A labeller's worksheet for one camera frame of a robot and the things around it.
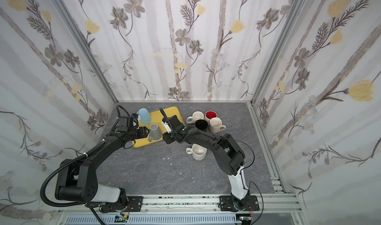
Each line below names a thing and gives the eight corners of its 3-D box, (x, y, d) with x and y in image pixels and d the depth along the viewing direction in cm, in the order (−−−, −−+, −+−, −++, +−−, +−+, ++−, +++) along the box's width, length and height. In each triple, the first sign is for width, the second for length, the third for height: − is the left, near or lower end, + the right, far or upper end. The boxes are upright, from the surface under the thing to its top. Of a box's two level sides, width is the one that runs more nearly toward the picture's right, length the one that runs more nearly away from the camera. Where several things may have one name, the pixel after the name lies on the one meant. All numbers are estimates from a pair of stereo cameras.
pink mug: (208, 134, 103) (210, 126, 96) (208, 124, 109) (209, 116, 101) (223, 134, 103) (225, 127, 96) (221, 124, 109) (224, 116, 102)
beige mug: (186, 155, 93) (186, 148, 86) (193, 146, 97) (193, 139, 90) (200, 164, 89) (201, 158, 83) (206, 155, 93) (208, 148, 87)
